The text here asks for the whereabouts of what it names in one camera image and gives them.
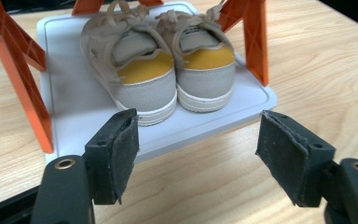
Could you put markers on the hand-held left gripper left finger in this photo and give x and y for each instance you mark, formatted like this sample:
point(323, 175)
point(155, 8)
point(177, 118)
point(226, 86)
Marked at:
point(115, 155)

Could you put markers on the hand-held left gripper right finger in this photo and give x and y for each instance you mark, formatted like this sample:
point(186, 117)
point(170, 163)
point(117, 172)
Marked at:
point(292, 161)

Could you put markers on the white shoe rack orange legs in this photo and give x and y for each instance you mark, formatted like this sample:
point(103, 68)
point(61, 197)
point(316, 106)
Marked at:
point(74, 109)

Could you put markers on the white sneaker with yellow heel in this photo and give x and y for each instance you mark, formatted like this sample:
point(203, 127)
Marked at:
point(206, 81)
point(143, 90)

